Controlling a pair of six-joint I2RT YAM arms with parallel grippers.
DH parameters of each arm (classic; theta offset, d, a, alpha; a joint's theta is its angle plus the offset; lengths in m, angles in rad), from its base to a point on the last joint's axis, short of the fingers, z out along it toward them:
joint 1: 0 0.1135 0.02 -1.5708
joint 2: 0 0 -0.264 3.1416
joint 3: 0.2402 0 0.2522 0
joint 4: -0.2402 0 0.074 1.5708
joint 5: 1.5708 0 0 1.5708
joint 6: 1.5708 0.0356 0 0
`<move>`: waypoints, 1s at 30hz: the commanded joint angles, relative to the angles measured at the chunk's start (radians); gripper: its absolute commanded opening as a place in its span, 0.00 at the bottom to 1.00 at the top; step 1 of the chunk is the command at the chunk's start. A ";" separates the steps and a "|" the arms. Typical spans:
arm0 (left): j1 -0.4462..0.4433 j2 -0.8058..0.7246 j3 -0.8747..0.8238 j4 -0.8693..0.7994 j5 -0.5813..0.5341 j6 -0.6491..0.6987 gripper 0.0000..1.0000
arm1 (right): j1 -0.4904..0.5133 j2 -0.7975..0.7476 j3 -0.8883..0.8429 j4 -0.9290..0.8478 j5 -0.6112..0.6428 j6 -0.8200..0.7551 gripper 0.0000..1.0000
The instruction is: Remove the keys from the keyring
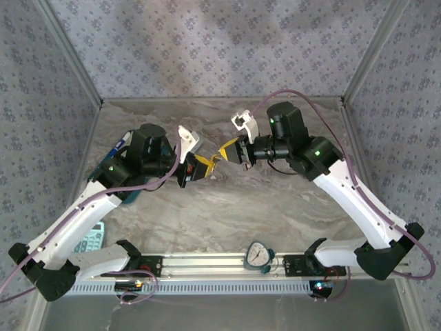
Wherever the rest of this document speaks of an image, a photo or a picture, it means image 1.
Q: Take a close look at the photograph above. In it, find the blue pen-like tool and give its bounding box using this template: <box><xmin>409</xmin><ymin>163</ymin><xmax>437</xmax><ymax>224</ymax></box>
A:
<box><xmin>85</xmin><ymin>130</ymin><xmax>135</xmax><ymax>180</ymax></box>

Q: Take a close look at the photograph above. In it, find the teal analog timer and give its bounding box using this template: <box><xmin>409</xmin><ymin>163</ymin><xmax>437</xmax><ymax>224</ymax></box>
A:
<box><xmin>243</xmin><ymin>241</ymin><xmax>276</xmax><ymax>275</ymax></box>

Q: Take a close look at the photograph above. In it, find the light teal calculator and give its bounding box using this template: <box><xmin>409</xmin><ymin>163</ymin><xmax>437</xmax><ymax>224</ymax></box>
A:
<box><xmin>70</xmin><ymin>222</ymin><xmax>105</xmax><ymax>254</ymax></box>

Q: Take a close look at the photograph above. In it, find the thin black cable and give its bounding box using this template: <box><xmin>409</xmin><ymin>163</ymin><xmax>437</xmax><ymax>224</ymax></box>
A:
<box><xmin>267</xmin><ymin>161</ymin><xmax>301</xmax><ymax>176</ymax></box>

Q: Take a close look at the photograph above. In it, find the aluminium mounting rail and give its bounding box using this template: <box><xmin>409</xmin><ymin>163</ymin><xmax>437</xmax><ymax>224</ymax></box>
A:
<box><xmin>99</xmin><ymin>253</ymin><xmax>411</xmax><ymax>277</ymax></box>

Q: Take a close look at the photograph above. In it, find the grey slotted cable duct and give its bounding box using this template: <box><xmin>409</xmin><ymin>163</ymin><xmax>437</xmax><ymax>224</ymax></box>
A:
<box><xmin>65</xmin><ymin>278</ymin><xmax>334</xmax><ymax>296</ymax></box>

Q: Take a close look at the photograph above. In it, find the aluminium frame post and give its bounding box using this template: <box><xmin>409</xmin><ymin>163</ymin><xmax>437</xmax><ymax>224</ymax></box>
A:
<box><xmin>341</xmin><ymin>0</ymin><xmax>411</xmax><ymax>104</ymax></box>
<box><xmin>36</xmin><ymin>0</ymin><xmax>105</xmax><ymax>107</ymax></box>

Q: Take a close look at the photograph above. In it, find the small purple cable loop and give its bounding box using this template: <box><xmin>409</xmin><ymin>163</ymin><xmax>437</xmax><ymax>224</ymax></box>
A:
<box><xmin>311</xmin><ymin>267</ymin><xmax>352</xmax><ymax>304</ymax></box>
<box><xmin>119</xmin><ymin>270</ymin><xmax>159</xmax><ymax>306</ymax></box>

